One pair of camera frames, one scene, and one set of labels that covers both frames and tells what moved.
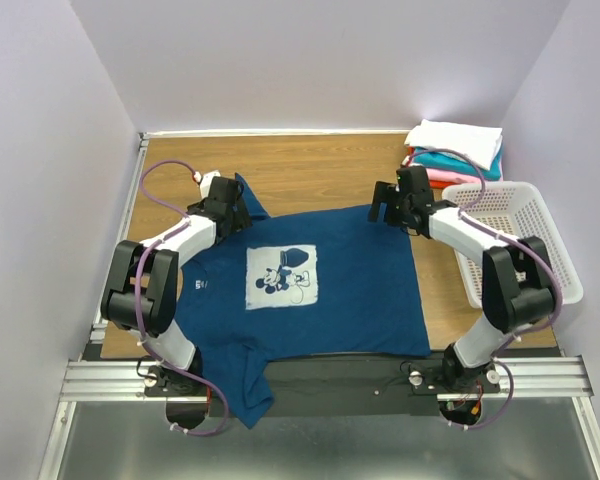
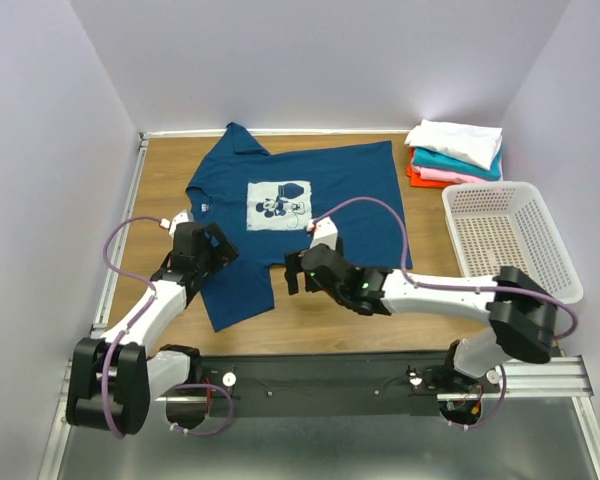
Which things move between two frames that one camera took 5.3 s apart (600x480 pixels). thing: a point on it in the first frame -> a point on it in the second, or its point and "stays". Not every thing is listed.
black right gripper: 384,192 -> 294,265
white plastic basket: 520,210 stays
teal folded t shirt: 447,161 stays
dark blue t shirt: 294,285 -> 268,202
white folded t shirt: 479,144 stays
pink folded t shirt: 444,175 stays
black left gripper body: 240,218 -> 215,257
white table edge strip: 272,132 stays
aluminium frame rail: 91,377 stays
